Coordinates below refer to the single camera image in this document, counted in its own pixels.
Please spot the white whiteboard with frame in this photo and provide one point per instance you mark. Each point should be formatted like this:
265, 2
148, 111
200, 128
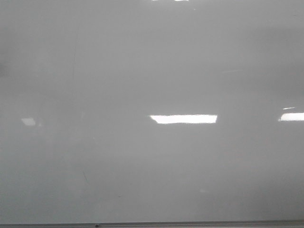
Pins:
151, 110

